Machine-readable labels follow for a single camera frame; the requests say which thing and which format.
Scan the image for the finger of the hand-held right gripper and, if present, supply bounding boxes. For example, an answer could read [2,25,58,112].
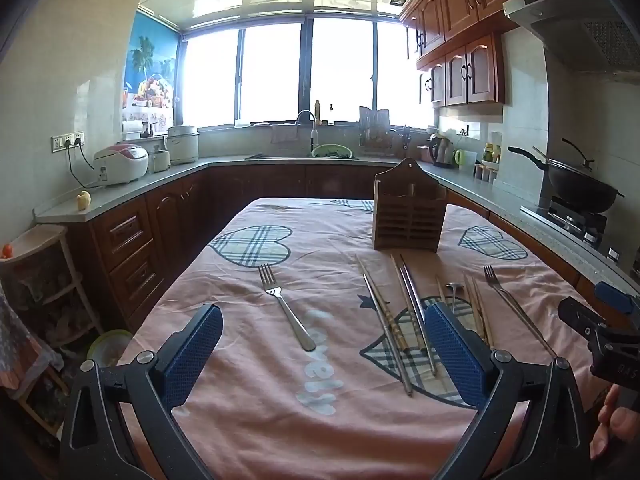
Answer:
[557,297,640,346]
[594,281,640,315]

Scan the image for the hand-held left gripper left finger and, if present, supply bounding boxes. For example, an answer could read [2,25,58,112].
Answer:
[60,303,224,480]

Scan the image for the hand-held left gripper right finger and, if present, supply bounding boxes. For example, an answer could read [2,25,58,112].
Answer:
[424,301,592,480]

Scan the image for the plain wooden chopstick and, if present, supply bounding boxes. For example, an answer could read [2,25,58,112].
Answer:
[471,279,496,351]

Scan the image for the wooden utensil holder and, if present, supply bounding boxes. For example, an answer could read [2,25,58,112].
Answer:
[372,157,447,253]

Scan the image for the person's right hand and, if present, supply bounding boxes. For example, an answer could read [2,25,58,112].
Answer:
[590,385,640,462]

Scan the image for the metal chopstick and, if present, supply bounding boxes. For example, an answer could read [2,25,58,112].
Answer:
[399,266,437,377]
[355,255,415,397]

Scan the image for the steel fork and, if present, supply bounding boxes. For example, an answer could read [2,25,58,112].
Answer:
[257,264,318,352]
[482,265,557,359]

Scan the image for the green plastic bowl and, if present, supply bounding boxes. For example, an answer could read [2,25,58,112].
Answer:
[87,329,136,369]

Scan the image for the gas stove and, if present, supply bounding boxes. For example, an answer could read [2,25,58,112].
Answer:
[520,197,609,250]

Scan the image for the pink printed tablecloth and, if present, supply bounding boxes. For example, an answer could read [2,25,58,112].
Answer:
[117,197,608,480]

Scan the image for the black wok with lid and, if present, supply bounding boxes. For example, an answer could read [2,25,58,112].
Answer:
[507,137,626,214]

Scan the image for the wooden lower kitchen cabinets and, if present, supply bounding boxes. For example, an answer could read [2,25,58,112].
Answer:
[65,162,640,333]

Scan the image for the wooden kitchen cabinets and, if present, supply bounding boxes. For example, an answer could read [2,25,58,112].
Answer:
[399,0,553,109]
[65,162,640,333]

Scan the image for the patterned hanging cloth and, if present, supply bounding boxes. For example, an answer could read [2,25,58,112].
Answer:
[0,284,64,402]

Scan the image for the grey speckled kitchen countertop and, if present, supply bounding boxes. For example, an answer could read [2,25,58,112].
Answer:
[34,152,640,297]

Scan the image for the white corner shelf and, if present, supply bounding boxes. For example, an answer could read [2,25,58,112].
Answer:
[0,223,102,353]

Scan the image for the small white stew pot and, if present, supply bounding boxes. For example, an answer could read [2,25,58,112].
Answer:
[149,145,171,174]

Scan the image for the white rice cooker red lid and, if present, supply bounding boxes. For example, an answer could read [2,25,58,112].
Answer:
[94,143,150,186]

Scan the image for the steel electric kettle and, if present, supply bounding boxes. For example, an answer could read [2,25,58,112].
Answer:
[427,133,455,169]

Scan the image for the large white electric cooker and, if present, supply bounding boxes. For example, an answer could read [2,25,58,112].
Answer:
[165,124,201,165]

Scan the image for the steel kitchen sink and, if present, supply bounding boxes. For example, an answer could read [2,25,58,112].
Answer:
[245,152,361,161]

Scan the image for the green colander with vegetables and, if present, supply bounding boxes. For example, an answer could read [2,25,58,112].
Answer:
[312,143,354,160]

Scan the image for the curved steel faucet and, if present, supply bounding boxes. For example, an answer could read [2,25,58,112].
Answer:
[295,109,320,157]

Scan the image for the steel range hood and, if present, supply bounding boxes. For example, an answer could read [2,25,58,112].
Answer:
[502,0,640,82]

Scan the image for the large kitchen window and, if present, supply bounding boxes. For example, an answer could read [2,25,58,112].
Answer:
[177,15,436,129]

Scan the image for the wooden upper kitchen cabinets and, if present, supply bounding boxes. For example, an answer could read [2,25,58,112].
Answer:
[399,0,553,109]

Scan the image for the black power cable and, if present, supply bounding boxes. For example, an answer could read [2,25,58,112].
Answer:
[66,141,110,189]

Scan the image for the wall power socket strip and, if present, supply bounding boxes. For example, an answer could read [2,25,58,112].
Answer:
[51,132,86,152]

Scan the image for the tropical fruit wall poster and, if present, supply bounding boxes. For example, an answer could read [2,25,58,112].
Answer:
[122,10,180,123]

